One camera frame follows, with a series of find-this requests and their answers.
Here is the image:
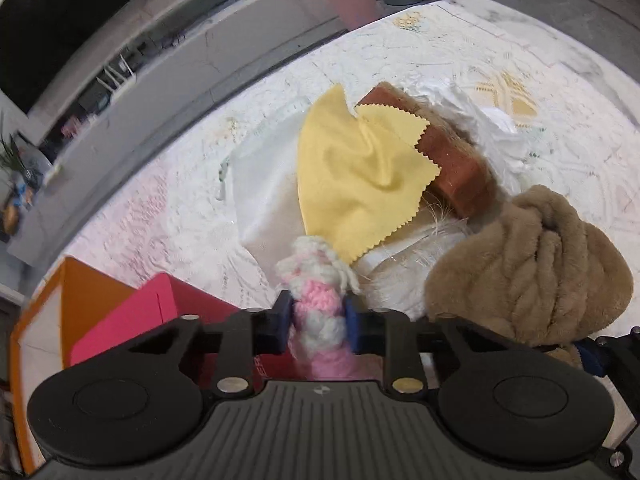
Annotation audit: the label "beige plush knot cushion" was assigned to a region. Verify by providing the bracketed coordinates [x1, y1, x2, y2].
[424, 185, 633, 361]

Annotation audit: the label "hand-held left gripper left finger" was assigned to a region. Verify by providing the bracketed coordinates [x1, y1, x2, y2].
[125, 290, 295, 397]

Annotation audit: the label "pink white crochet toy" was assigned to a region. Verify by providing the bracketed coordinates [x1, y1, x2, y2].
[276, 235, 368, 381]

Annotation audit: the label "grey white television console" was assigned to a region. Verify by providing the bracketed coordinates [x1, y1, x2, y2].
[5, 0, 381, 261]

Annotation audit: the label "snack packets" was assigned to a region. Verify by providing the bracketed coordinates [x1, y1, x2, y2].
[0, 182, 37, 241]

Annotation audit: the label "black television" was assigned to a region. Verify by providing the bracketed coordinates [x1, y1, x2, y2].
[0, 0, 178, 116]

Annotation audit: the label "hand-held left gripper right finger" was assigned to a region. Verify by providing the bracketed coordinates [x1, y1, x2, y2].
[344, 295, 505, 396]

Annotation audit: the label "clear plastic bag green strip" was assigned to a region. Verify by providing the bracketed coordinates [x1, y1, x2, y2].
[217, 110, 473, 322]

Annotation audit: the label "orange cardboard box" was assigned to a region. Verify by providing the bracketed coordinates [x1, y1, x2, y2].
[10, 255, 138, 476]

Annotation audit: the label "red cardboard box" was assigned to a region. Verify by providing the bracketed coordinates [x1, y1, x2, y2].
[70, 272, 301, 396]

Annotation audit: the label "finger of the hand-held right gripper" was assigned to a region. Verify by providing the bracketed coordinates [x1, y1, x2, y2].
[574, 326, 640, 380]

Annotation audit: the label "pink stool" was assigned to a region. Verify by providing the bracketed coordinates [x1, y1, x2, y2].
[325, 0, 378, 31]

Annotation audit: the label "brown rust fuzzy fabric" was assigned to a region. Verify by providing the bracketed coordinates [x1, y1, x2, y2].
[356, 81, 496, 220]

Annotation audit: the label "white gauze cloth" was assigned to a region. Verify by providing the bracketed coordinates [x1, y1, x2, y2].
[227, 110, 473, 322]

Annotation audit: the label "yellow zigzag-edged cloth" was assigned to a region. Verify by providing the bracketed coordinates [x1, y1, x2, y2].
[296, 84, 442, 266]

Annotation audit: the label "white fluffy fabric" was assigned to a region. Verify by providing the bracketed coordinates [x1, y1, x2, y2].
[400, 72, 538, 196]

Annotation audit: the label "green plant in vase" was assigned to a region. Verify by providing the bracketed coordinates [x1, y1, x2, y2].
[0, 125, 51, 196]

